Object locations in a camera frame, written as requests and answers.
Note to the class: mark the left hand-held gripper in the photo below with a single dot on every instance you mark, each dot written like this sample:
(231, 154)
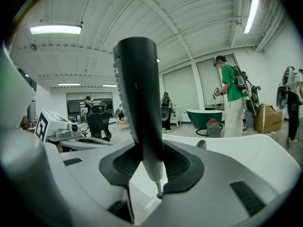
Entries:
(47, 124)

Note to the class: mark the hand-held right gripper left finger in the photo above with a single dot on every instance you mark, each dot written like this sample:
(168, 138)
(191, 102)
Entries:
(90, 174)

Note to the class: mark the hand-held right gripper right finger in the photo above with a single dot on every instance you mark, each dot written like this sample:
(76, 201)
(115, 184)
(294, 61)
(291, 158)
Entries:
(213, 178)

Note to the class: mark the black grey handheld tool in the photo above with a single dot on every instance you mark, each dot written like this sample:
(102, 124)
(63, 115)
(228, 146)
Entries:
(139, 91)

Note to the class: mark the white bathtub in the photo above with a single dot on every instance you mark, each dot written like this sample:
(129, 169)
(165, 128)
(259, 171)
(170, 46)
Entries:
(248, 150)

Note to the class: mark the green bathtub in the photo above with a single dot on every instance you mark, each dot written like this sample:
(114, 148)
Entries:
(201, 117)

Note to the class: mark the black office chair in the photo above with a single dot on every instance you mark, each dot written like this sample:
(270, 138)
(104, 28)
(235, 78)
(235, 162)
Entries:
(98, 122)

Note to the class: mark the small wooden table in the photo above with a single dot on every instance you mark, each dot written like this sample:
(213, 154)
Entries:
(123, 123)

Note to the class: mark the grey box with red top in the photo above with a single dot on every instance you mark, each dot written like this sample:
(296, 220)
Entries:
(214, 128)

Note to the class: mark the white cabinet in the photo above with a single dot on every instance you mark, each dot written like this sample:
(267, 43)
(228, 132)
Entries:
(176, 116)

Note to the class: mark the cardboard box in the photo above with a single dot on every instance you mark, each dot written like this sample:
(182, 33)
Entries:
(267, 119)

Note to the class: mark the person's white shirt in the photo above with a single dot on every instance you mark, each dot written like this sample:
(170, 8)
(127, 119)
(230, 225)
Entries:
(14, 91)

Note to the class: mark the wide window roller blind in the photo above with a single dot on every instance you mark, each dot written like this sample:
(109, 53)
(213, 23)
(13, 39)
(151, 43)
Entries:
(180, 86)

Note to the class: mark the medium window roller blind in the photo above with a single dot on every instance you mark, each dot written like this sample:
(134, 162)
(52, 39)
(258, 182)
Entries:
(208, 79)

